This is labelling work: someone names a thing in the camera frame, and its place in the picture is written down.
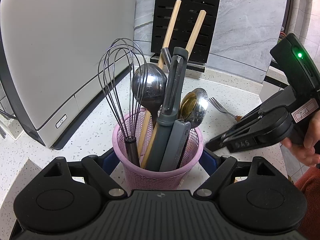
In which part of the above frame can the wooden chopstick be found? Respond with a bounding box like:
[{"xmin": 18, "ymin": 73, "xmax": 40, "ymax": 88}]
[
  {"xmin": 137, "ymin": 0, "xmax": 181, "ymax": 157},
  {"xmin": 139, "ymin": 10, "xmax": 206, "ymax": 169}
]

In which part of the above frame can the pink mesh utensil cup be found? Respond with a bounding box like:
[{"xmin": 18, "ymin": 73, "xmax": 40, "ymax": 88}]
[{"xmin": 112, "ymin": 107, "xmax": 205, "ymax": 191}]

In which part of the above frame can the wooden handled fork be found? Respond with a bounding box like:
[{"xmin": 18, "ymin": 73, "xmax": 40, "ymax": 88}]
[{"xmin": 208, "ymin": 97, "xmax": 242, "ymax": 122}]

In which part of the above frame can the dark grey peeler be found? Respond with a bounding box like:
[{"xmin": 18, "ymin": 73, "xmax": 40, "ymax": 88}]
[{"xmin": 144, "ymin": 47, "xmax": 189, "ymax": 172}]

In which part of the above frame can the gold spoon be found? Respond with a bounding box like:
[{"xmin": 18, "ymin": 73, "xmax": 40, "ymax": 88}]
[{"xmin": 179, "ymin": 92, "xmax": 197, "ymax": 121}]

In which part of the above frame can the steel spoon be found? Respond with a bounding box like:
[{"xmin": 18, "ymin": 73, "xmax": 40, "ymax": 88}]
[{"xmin": 186, "ymin": 88, "xmax": 209, "ymax": 128}]

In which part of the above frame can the large steel ladle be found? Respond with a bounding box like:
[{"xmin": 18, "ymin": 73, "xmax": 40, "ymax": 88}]
[{"xmin": 131, "ymin": 63, "xmax": 167, "ymax": 127}]

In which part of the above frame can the wire whisk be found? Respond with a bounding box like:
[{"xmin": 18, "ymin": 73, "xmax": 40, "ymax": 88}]
[{"xmin": 97, "ymin": 37, "xmax": 148, "ymax": 167}]

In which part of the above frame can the red sleeve forearm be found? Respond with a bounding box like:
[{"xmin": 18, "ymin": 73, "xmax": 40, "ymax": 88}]
[{"xmin": 295, "ymin": 167, "xmax": 320, "ymax": 239}]

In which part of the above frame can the person's right hand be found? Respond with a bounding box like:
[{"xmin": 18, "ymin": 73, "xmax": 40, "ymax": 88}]
[{"xmin": 281, "ymin": 111, "xmax": 320, "ymax": 167}]

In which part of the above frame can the white countertop appliance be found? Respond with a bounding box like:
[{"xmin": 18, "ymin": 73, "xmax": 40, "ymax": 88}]
[{"xmin": 1, "ymin": 0, "xmax": 136, "ymax": 147}]

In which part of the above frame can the black slotted knife block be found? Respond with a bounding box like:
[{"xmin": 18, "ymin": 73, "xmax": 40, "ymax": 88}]
[{"xmin": 150, "ymin": 0, "xmax": 220, "ymax": 73}]

